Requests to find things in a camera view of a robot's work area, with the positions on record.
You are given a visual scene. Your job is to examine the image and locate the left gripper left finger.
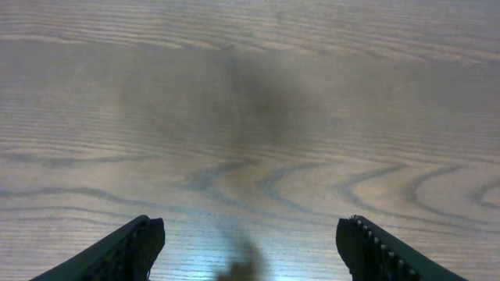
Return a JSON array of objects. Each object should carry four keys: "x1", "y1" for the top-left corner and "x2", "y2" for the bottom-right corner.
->
[{"x1": 33, "y1": 215, "x2": 166, "y2": 281}]

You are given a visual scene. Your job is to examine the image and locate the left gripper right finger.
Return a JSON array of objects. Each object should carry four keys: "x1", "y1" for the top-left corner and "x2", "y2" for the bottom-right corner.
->
[{"x1": 335, "y1": 215, "x2": 465, "y2": 281}]

